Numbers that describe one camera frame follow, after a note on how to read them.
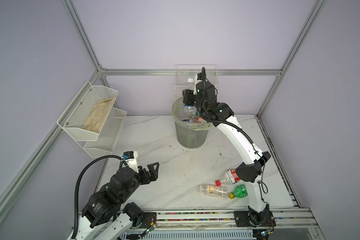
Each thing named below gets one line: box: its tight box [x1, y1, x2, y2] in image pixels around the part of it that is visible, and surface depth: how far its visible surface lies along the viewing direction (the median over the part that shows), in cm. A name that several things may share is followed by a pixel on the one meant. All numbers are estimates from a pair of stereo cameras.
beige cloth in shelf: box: [82, 96, 116, 133], surface depth 81 cm
